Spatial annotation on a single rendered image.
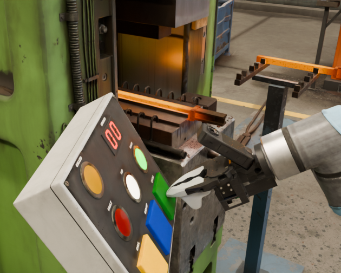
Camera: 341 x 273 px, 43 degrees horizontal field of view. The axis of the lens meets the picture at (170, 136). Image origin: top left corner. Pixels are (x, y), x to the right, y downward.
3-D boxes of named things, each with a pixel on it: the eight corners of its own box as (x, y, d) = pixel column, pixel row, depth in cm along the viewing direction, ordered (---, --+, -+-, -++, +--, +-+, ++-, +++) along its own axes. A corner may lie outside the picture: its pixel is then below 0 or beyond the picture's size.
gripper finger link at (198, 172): (177, 212, 89) (217, 195, 86) (163, 189, 87) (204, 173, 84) (178, 202, 92) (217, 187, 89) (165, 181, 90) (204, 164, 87)
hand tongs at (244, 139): (269, 96, 210) (269, 93, 210) (277, 97, 209) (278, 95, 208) (233, 146, 161) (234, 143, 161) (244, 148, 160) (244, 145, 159)
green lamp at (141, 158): (153, 166, 86) (153, 146, 84) (141, 176, 82) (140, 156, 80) (140, 161, 87) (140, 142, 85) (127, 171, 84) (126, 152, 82)
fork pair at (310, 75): (313, 78, 157) (314, 72, 156) (309, 82, 153) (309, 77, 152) (254, 66, 168) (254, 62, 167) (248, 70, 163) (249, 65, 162)
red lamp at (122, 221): (139, 229, 68) (138, 206, 66) (122, 246, 64) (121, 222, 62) (123, 222, 69) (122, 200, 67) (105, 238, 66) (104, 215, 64)
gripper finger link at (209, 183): (187, 200, 82) (229, 182, 80) (183, 193, 81) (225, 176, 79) (188, 186, 86) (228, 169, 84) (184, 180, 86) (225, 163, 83)
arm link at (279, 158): (285, 142, 75) (277, 119, 84) (259, 153, 76) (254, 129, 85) (304, 181, 78) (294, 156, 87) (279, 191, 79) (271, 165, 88)
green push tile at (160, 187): (176, 198, 92) (159, 171, 89) (174, 220, 85) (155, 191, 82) (169, 201, 92) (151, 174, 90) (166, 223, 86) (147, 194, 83)
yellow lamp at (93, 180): (111, 188, 65) (110, 163, 63) (91, 203, 61) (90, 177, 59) (94, 182, 66) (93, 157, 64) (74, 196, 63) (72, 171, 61)
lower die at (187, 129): (201, 128, 139) (203, 103, 135) (171, 153, 123) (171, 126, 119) (97, 102, 157) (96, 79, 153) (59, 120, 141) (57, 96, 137)
